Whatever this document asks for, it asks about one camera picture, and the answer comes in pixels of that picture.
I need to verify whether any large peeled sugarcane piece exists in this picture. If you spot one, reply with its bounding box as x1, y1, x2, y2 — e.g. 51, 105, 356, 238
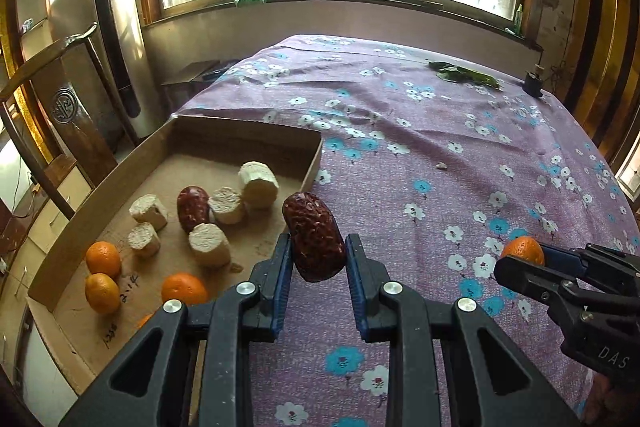
238, 161, 279, 210

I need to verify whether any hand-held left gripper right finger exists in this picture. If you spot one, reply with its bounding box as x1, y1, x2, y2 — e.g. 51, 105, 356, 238
344, 234, 581, 427

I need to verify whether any round red jujube date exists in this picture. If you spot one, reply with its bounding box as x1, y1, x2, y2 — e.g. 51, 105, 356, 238
177, 185, 211, 235

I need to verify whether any small dark corked jar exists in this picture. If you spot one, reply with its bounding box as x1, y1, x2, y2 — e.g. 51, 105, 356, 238
522, 64, 545, 99

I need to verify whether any green leafy vegetable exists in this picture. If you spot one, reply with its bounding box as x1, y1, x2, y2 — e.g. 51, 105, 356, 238
428, 60, 503, 90

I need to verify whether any tower air conditioner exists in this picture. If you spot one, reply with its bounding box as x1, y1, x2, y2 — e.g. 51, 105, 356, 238
84, 0, 156, 144

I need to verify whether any wooden chair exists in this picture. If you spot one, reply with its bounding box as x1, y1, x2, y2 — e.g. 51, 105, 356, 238
0, 21, 142, 219

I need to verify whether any long red jujube date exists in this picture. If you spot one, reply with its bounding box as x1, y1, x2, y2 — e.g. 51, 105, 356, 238
282, 191, 347, 283

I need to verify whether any purple floral tablecloth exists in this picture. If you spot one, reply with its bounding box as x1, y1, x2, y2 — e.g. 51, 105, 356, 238
170, 34, 640, 427

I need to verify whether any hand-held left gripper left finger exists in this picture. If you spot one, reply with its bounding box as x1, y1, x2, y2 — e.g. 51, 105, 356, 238
60, 234, 294, 427

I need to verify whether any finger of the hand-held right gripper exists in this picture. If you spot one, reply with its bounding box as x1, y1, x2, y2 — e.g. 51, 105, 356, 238
539, 243, 640, 276
493, 255, 584, 316

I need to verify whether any brown cardboard box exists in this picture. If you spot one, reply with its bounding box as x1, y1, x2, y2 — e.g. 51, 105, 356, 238
27, 114, 324, 396

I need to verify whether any wooden cabinet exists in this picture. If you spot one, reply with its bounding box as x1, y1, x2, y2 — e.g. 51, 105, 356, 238
0, 0, 68, 158

